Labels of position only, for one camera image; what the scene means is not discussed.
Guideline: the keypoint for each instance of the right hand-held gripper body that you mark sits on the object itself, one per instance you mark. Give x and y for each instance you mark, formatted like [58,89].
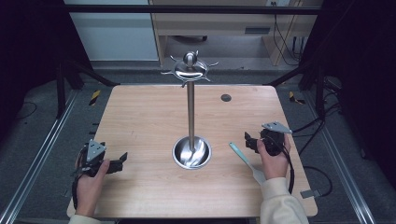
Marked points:
[274,137]

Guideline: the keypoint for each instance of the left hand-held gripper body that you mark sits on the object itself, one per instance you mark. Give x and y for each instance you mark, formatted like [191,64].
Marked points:
[95,151]

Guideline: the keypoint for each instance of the person's right hand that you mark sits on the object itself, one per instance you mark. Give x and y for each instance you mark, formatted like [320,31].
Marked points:
[274,165]

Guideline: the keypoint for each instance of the person's left hand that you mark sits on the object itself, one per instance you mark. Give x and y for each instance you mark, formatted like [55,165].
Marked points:
[88,189]

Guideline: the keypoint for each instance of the yellow black striped tape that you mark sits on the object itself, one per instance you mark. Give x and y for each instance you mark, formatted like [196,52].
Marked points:
[294,98]
[95,97]

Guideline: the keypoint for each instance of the steel utensil hanger stand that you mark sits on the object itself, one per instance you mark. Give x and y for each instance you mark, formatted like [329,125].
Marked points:
[190,109]

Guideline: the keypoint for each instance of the grey tape strip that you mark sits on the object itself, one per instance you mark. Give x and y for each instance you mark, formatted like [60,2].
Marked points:
[309,193]

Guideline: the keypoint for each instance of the white cabinet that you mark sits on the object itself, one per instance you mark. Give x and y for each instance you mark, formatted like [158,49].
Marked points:
[115,37]

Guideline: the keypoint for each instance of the light wooden desk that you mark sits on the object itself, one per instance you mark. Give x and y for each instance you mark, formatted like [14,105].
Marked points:
[214,23]

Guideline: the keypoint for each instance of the aluminium floor rail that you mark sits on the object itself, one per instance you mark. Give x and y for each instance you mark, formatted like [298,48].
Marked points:
[34,161]
[339,161]

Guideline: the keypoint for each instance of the black metal frame brace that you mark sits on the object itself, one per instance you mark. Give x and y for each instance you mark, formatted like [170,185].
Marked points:
[62,90]
[317,84]

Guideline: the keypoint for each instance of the black metal frame crossbar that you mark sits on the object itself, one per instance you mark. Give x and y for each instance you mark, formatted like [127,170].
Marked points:
[193,9]

